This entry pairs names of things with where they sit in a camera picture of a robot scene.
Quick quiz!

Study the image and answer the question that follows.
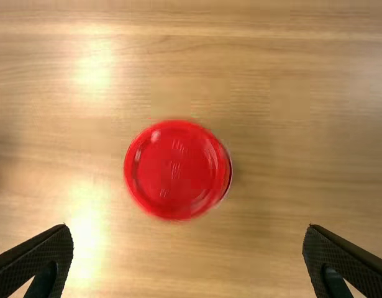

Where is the red cup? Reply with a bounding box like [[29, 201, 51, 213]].
[[123, 119, 234, 221]]

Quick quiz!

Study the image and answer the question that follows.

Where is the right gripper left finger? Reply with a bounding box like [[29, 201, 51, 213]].
[[0, 223, 74, 298]]

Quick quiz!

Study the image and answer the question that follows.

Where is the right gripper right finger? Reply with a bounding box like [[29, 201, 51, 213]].
[[302, 223, 382, 298]]

